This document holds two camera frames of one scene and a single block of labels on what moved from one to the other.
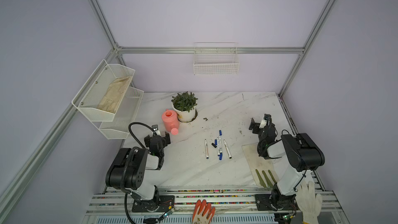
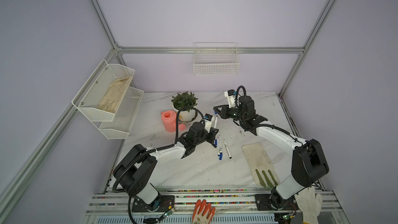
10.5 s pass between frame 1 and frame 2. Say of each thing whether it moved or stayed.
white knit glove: stayed
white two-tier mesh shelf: stayed
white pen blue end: stayed
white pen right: stayed
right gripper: moved
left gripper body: moved
